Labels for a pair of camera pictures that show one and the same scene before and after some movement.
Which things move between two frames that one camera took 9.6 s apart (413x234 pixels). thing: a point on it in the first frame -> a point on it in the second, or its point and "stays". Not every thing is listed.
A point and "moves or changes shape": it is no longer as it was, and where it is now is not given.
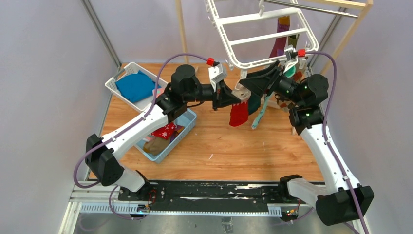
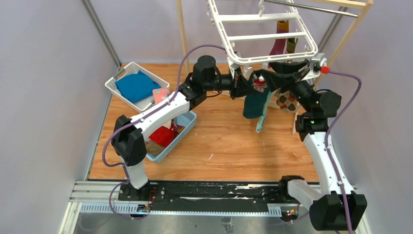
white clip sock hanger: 218,21 moves or changes shape
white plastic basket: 132,68 stays
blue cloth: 137,87 stays
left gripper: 223,96 -> 240,87
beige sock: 239,113 -> 152,148
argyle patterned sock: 273,101 stays
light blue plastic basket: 187,119 stays
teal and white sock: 289,73 moves or changes shape
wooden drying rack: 362,4 stays
